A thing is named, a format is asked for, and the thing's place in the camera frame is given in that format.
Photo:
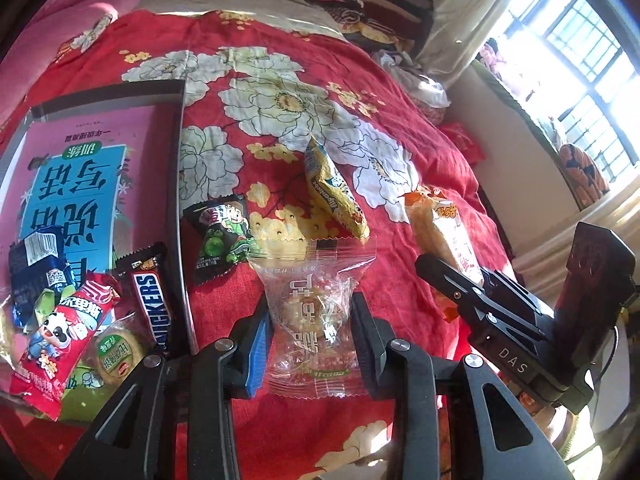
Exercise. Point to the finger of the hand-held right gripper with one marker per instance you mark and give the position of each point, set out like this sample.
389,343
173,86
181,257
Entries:
450,285
515,295

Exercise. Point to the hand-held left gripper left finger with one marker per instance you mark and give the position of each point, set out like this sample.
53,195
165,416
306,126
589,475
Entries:
257,355

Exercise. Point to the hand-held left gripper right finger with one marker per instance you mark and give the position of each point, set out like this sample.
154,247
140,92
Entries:
367,355

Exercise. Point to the orange and white snack packet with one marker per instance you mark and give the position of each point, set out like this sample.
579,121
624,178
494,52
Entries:
440,230

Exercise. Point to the clear cookie packet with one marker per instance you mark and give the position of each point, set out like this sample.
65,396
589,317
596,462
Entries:
310,310

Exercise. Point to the brown chocolate bar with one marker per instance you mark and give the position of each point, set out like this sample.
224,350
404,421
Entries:
150,300

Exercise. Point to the black and green snack packet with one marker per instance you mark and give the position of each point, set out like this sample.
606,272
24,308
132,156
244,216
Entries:
220,240

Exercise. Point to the yellow snack packet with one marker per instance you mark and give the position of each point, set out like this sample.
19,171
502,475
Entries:
332,190

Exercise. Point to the red snack packet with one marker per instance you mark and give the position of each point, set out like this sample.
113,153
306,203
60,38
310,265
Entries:
55,340

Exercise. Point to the blue snack packet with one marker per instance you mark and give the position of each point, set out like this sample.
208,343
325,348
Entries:
35,270

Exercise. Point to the grey cardboard box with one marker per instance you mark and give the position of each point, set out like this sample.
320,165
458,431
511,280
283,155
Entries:
110,94

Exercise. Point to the red floral bedsheet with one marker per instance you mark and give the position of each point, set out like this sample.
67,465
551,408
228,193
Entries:
425,152

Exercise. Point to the orange pumpkin cushion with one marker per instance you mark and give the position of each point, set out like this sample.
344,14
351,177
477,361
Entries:
582,172

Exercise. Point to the red paper bag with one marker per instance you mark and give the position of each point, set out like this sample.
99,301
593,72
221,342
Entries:
465,142

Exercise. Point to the light green snack packet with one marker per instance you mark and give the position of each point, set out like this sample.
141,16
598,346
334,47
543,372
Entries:
82,395

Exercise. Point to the pink and blue book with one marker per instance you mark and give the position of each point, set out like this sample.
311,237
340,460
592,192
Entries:
85,185

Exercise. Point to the barred window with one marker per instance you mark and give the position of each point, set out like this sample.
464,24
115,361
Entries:
590,50

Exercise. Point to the white curtain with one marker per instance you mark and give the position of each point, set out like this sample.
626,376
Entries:
475,5

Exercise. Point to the pile of clothes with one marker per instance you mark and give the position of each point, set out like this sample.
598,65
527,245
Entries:
370,15

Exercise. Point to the white mattress sheet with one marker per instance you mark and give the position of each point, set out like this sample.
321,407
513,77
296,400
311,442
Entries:
225,0

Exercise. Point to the pink blanket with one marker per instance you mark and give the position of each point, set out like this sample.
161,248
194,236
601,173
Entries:
65,15

